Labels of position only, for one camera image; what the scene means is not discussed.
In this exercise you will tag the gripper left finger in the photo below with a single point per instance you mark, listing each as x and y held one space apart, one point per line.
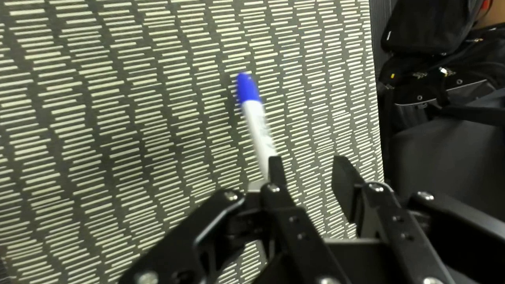
221 232

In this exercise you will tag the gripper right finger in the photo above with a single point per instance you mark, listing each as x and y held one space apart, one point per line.
398 225

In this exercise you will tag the blue capped white marker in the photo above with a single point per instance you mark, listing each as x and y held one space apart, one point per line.
254 118

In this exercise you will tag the black office chair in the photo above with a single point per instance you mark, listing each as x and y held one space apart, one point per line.
446 161

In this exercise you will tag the black backpack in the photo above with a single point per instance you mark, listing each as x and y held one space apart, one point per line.
442 63

